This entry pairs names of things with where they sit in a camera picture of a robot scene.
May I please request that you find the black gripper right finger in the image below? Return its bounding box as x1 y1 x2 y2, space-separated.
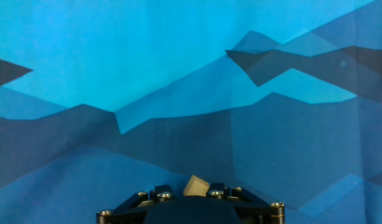
205 182 286 224

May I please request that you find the small wooden cube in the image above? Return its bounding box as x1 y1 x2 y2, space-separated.
182 174 211 197

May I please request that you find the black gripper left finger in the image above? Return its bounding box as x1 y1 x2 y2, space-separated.
96 184 177 224

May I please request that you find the blue mountain print cloth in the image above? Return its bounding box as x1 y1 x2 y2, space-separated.
0 0 382 224

